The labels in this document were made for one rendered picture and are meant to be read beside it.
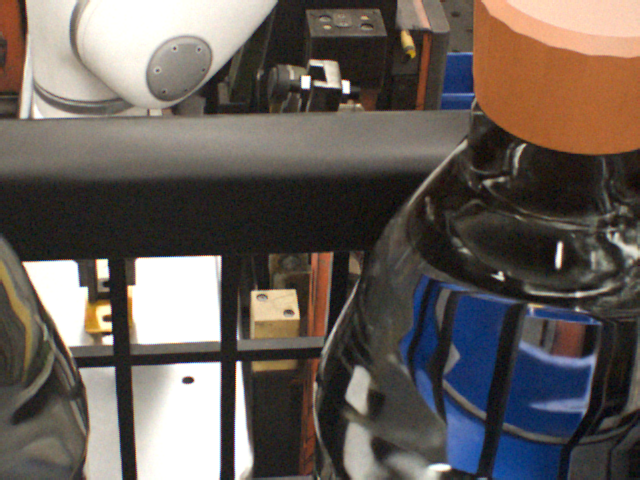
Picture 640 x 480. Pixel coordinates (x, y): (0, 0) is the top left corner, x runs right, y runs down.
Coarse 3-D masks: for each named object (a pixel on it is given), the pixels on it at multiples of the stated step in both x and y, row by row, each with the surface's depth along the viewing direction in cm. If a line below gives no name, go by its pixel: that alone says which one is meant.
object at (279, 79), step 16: (320, 64) 94; (336, 64) 94; (272, 80) 92; (288, 80) 92; (304, 80) 93; (320, 80) 94; (336, 80) 92; (272, 96) 92; (304, 96) 93; (320, 96) 92; (336, 96) 92; (352, 96) 94
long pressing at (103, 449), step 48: (48, 288) 105; (144, 288) 106; (192, 288) 106; (96, 336) 101; (144, 336) 102; (192, 336) 102; (240, 336) 102; (96, 384) 97; (144, 384) 98; (192, 384) 98; (240, 384) 98; (96, 432) 94; (144, 432) 94; (192, 432) 94; (240, 432) 94
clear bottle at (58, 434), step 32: (0, 256) 18; (0, 288) 18; (32, 288) 19; (0, 320) 18; (32, 320) 19; (0, 352) 18; (32, 352) 19; (64, 352) 20; (0, 384) 18; (32, 384) 18; (64, 384) 20; (0, 416) 18; (32, 416) 18; (64, 416) 19; (0, 448) 18; (32, 448) 18; (64, 448) 19
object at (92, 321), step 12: (108, 276) 105; (108, 288) 102; (84, 300) 103; (108, 300) 103; (84, 312) 101; (96, 312) 102; (108, 312) 102; (84, 324) 100; (96, 324) 101; (108, 324) 101; (132, 324) 101
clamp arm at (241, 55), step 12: (264, 24) 125; (252, 36) 125; (264, 36) 126; (240, 48) 127; (252, 48) 126; (240, 60) 127; (252, 60) 127; (240, 72) 128; (252, 72) 128; (228, 84) 130; (240, 84) 129; (252, 84) 129; (228, 96) 130; (240, 96) 130
